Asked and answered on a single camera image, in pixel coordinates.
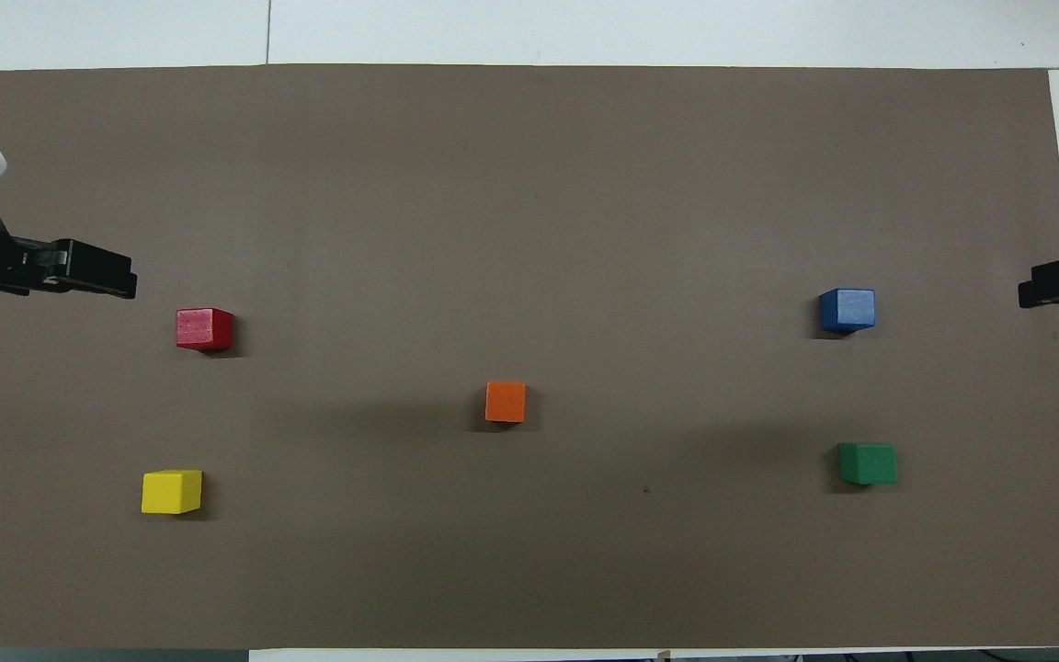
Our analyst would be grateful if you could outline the red wooden block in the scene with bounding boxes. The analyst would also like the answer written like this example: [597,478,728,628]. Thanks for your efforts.
[176,307,235,352]

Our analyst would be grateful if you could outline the blue wooden block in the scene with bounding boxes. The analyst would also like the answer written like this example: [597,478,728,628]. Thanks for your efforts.
[819,288,877,333]

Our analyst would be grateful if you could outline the yellow wooden block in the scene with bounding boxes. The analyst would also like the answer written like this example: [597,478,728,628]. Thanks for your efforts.
[141,469,204,516]

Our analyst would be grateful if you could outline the green wooden block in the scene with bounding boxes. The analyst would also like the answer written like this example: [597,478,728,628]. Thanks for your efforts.
[838,442,898,486]

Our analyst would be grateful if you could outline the orange wooden block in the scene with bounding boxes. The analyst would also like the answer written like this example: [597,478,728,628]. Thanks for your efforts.
[484,381,528,424]

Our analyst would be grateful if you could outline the brown table mat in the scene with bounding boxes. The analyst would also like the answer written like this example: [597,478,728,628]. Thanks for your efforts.
[0,63,1059,652]

